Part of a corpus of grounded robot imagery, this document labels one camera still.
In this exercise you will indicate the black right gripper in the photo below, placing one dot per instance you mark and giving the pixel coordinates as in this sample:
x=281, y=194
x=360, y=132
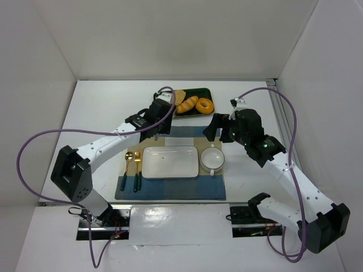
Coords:
x=220, y=124

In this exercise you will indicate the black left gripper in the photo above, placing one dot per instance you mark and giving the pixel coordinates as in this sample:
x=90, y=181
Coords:
x=156, y=128

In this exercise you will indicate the orange glazed donut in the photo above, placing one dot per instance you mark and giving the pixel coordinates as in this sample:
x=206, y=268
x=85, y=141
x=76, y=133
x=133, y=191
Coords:
x=204, y=106

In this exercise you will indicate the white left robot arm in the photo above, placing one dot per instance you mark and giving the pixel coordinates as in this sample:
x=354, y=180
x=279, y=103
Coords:
x=73, y=169

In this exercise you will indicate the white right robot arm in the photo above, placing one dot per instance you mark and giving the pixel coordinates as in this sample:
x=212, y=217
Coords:
x=318, y=221

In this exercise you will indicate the golden bread roll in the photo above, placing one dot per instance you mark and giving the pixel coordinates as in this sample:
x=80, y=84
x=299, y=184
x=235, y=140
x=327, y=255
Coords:
x=187, y=105

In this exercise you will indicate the white rectangular plate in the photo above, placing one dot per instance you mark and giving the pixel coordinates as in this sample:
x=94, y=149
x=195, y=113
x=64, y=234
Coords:
x=170, y=162

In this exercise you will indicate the dark green serving tray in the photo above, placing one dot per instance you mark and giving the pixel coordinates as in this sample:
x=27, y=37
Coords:
x=200, y=93

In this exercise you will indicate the white soup cup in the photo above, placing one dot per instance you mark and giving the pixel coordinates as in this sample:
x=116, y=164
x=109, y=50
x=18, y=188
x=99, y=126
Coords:
x=212, y=160

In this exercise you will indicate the blue beige checked placemat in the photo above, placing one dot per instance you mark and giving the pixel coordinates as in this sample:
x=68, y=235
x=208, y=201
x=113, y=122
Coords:
x=202, y=187

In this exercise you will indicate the gold spoon green handle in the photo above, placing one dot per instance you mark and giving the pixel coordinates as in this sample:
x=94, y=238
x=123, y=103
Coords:
x=128, y=158

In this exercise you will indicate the gold fork green handle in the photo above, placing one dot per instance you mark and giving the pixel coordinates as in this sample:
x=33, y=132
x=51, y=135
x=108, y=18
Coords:
x=137, y=160

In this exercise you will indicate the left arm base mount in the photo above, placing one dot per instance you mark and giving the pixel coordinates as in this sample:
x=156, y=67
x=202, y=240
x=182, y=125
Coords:
x=117, y=224

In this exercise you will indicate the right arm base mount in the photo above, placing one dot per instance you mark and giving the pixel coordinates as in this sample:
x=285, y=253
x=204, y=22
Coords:
x=245, y=224

